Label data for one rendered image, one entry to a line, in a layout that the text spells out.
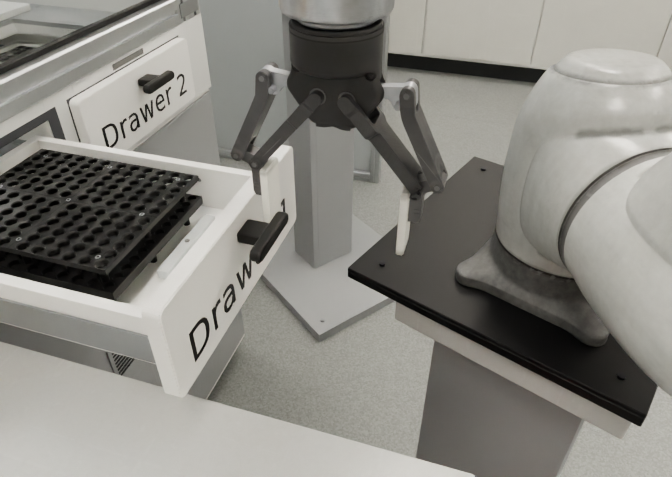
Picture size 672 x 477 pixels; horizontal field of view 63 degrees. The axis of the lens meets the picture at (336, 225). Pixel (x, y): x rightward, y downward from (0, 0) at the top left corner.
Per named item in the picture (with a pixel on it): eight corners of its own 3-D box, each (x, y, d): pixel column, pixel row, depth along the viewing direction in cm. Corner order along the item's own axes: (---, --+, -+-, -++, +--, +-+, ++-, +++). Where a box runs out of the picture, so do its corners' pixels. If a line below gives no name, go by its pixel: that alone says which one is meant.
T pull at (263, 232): (289, 221, 57) (288, 210, 56) (260, 265, 51) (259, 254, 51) (257, 215, 58) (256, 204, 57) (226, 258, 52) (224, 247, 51)
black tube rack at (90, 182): (206, 219, 68) (198, 175, 64) (121, 318, 54) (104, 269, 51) (57, 190, 73) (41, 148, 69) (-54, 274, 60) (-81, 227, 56)
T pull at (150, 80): (175, 77, 89) (174, 69, 88) (150, 95, 83) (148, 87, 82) (156, 75, 90) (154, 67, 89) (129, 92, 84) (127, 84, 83)
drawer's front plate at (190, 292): (296, 219, 71) (292, 144, 64) (182, 401, 49) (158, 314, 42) (284, 217, 71) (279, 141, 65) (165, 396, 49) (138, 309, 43)
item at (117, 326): (278, 214, 69) (275, 173, 66) (171, 371, 50) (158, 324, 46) (20, 167, 79) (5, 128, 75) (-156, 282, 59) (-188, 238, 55)
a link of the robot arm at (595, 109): (590, 192, 72) (643, 23, 59) (679, 285, 58) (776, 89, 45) (473, 204, 71) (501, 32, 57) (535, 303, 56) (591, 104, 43)
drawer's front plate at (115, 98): (196, 96, 103) (186, 37, 96) (99, 172, 81) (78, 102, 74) (187, 95, 103) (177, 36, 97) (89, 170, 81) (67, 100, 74)
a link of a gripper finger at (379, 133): (345, 85, 48) (357, 76, 47) (420, 180, 51) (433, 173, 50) (332, 103, 45) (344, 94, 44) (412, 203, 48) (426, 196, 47)
